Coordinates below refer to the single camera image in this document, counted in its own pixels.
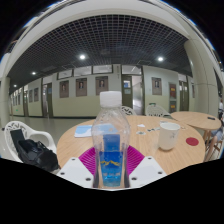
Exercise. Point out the white paper scrap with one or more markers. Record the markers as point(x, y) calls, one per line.
point(141, 125)

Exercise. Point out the black bag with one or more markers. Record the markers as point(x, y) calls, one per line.
point(36, 153)

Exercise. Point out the round wooden table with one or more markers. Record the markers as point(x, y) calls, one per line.
point(195, 119)

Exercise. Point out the wooden chair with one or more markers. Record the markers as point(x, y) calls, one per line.
point(216, 148)

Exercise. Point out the flat round red coaster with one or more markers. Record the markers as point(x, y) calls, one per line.
point(192, 141)

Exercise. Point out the person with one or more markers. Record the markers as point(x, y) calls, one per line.
point(218, 135)

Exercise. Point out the dark green door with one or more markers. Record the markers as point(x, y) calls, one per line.
point(183, 96)
point(47, 100)
point(132, 93)

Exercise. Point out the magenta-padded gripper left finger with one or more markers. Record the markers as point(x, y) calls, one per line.
point(77, 171)

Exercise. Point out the light blue booklet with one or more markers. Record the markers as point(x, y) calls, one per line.
point(82, 131)

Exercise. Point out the black phone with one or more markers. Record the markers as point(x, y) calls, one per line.
point(211, 118)

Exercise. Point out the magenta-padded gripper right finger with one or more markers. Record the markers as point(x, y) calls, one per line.
point(146, 170)

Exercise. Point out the framed wall pictures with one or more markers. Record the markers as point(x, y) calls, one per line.
point(81, 87)

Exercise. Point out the dark-rimmed paper scrap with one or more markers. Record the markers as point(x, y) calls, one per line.
point(140, 132)

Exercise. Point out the white mug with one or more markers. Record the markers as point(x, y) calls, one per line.
point(168, 136)

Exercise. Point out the round ceiling lights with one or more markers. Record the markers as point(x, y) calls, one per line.
point(82, 56)

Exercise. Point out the clear blue-labelled water bottle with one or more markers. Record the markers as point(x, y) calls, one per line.
point(111, 133)

